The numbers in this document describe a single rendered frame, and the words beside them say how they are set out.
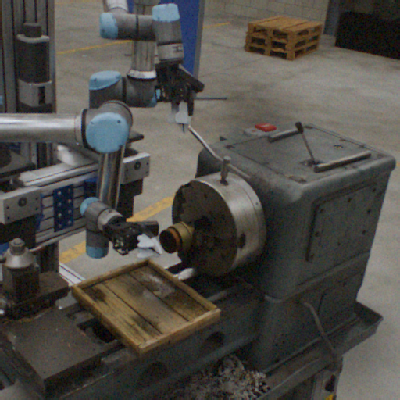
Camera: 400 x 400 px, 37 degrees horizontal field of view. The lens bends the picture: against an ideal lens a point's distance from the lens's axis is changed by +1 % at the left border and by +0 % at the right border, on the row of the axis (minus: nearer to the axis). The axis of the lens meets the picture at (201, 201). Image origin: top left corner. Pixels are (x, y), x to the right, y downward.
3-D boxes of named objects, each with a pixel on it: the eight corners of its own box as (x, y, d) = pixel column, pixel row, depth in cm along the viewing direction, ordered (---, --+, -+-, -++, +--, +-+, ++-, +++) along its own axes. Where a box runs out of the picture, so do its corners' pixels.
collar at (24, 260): (25, 249, 159) (24, 240, 157) (40, 262, 154) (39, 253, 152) (-4, 258, 154) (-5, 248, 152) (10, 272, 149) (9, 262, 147)
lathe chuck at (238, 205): (185, 235, 209) (199, 157, 193) (247, 286, 191) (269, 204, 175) (165, 242, 204) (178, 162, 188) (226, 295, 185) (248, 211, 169)
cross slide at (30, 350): (23, 285, 177) (22, 272, 175) (102, 366, 150) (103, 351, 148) (-34, 305, 167) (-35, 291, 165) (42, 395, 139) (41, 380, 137)
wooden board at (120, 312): (148, 266, 203) (148, 256, 202) (219, 320, 180) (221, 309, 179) (70, 295, 185) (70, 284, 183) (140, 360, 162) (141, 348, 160)
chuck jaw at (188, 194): (201, 218, 190) (189, 183, 191) (211, 215, 187) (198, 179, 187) (175, 227, 184) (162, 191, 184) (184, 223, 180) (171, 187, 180)
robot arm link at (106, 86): (87, 102, 231) (87, 67, 225) (122, 103, 234) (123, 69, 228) (89, 112, 221) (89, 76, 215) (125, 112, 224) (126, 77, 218)
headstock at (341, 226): (286, 201, 259) (301, 116, 242) (380, 249, 229) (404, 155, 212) (182, 239, 222) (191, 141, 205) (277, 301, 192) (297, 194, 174)
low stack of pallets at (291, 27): (274, 41, 1046) (277, 15, 1027) (319, 50, 1010) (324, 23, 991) (241, 51, 947) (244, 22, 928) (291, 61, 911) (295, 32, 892)
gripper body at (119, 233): (123, 258, 175) (101, 240, 182) (147, 249, 180) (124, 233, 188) (125, 235, 171) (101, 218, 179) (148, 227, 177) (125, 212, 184)
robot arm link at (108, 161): (103, 88, 191) (89, 220, 212) (97, 98, 181) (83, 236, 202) (139, 94, 191) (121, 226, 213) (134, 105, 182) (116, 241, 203)
